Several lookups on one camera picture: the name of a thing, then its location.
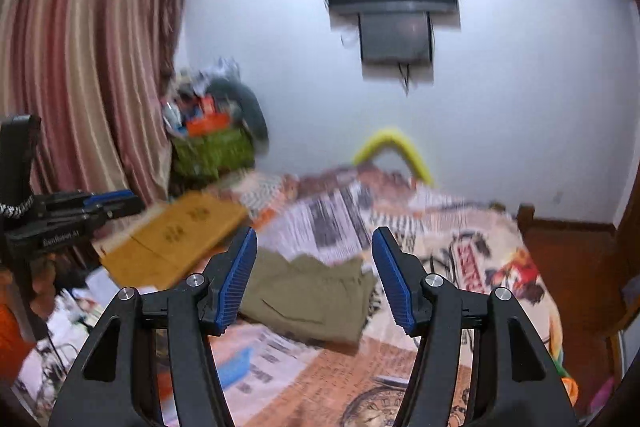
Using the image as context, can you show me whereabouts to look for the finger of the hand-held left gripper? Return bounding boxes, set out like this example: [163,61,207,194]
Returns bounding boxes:
[82,189,137,208]
[85,197,147,233]

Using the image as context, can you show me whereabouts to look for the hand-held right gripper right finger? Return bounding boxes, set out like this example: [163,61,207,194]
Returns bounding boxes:
[371,226,581,427]

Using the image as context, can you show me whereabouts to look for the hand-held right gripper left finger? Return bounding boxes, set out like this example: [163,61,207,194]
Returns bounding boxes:
[47,226,258,427]

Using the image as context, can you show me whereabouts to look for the olive green pants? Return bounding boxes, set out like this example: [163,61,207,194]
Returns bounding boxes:
[239,249,378,345]

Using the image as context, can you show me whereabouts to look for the wooden lap board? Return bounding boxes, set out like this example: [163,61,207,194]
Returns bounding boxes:
[100,192,249,290]

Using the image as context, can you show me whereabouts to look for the printed blanket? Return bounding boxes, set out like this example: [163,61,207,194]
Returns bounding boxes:
[15,164,581,427]

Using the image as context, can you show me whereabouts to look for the green printed bag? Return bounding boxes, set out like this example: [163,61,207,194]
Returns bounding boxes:
[170,129,256,180]

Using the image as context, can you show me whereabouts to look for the orange box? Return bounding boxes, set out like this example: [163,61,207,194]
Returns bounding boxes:
[185,96,231,138]

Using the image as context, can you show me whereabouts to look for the striped curtain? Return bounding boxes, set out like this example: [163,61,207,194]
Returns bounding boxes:
[0,0,196,258]

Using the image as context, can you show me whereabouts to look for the yellow pillow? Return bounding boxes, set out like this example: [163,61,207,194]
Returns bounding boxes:
[352,127,435,185]

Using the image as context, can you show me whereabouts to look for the grey bundled cloth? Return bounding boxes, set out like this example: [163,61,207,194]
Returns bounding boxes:
[207,77,271,152]

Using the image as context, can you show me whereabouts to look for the grey box under television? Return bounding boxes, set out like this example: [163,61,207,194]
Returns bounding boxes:
[359,11,433,65]

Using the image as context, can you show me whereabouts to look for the black cable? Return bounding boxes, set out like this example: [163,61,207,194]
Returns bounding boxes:
[397,62,414,96]

